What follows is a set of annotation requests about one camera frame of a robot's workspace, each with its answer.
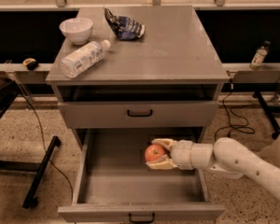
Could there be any black cable left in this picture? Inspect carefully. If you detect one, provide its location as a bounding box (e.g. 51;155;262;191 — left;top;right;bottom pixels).
20;91;75;203

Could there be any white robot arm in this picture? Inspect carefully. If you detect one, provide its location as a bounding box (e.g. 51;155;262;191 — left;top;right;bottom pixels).
145;137;280;201

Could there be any black power adapter cable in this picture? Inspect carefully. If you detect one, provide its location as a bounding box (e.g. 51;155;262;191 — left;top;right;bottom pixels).
214;77;256;142

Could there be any black stand leg right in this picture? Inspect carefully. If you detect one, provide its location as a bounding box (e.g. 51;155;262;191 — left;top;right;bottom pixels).
253;91;280;139

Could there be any small glass bottle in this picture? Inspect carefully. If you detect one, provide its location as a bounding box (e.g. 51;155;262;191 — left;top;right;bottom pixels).
250;41;271;70

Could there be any clear plastic water bottle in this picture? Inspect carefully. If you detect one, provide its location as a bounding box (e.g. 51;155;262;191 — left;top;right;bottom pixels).
60;40;111;78

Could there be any red apple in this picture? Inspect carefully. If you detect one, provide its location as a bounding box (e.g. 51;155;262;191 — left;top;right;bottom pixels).
145;145;166;161

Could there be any black stand leg left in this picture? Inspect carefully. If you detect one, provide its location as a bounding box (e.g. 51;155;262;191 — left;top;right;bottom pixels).
22;136;61;209

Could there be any white bowl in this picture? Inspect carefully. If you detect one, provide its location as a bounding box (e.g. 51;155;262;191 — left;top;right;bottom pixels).
59;18;93;45

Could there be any crumpled blue chip bag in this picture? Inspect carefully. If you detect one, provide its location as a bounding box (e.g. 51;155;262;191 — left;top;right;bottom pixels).
105;8;146;41

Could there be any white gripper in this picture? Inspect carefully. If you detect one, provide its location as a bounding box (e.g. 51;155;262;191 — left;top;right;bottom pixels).
146;138;215;170

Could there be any grey drawer cabinet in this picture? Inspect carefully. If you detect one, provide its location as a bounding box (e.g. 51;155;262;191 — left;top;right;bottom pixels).
47;6;228;145

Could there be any black stand leg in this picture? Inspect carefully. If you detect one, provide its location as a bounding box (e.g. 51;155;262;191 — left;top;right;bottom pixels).
253;91;280;139
22;136;61;209

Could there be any closed grey top drawer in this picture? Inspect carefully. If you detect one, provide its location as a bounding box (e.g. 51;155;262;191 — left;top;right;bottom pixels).
59;101;218;128

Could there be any open grey middle drawer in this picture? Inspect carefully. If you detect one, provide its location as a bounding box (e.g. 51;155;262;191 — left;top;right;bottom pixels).
58;128;224;224

